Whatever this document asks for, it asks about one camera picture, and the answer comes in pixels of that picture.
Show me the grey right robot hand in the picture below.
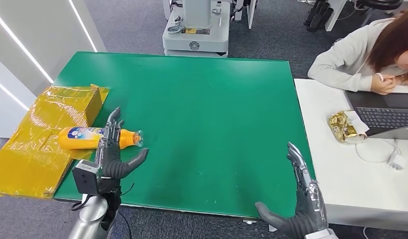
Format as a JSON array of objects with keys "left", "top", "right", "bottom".
[{"left": 255, "top": 141, "right": 328, "bottom": 239}]

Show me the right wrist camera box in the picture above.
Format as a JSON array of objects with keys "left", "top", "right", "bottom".
[{"left": 304, "top": 228, "right": 339, "bottom": 239}]

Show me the white furniture leg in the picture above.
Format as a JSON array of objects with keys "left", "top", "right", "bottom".
[{"left": 324, "top": 0, "right": 347, "bottom": 32}]

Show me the dark grey laptop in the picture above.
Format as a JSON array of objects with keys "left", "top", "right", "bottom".
[{"left": 343, "top": 91, "right": 408, "bottom": 140}]

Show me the white desk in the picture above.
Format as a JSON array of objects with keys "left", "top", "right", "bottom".
[{"left": 294, "top": 78, "right": 408, "bottom": 233}]

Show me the orange plastic bottle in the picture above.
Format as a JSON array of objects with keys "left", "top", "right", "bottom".
[{"left": 58, "top": 126, "right": 144, "bottom": 151}]

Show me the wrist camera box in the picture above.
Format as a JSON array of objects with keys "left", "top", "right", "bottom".
[
  {"left": 72, "top": 160, "right": 103, "bottom": 196},
  {"left": 304, "top": 228, "right": 339, "bottom": 239}
]

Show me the grey wheeled machine base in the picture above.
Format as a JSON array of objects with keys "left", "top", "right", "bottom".
[{"left": 162, "top": 0, "right": 231, "bottom": 59}]

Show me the white charger cable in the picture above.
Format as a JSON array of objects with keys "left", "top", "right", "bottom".
[{"left": 354, "top": 138, "right": 402, "bottom": 164}]

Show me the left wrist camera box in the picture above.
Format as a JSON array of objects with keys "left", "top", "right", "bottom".
[{"left": 72, "top": 160, "right": 103, "bottom": 196}]

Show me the white charger adapter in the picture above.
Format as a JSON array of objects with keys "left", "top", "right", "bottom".
[{"left": 387, "top": 154, "right": 406, "bottom": 171}]

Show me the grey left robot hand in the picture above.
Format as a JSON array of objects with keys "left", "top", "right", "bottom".
[{"left": 95, "top": 107, "right": 150, "bottom": 180}]

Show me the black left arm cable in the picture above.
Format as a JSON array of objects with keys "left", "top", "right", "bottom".
[{"left": 71, "top": 183, "right": 135, "bottom": 239}]

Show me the gold foil snack wrapper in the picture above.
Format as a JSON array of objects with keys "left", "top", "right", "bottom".
[{"left": 327, "top": 110, "right": 370, "bottom": 144}]

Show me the green table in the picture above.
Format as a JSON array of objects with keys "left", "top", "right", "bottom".
[{"left": 53, "top": 51, "right": 325, "bottom": 219}]

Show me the person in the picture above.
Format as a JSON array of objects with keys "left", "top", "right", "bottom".
[{"left": 307, "top": 6, "right": 408, "bottom": 96}]

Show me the yellow taped cardboard box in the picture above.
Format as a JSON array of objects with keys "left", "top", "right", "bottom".
[{"left": 0, "top": 84, "right": 110, "bottom": 199}]

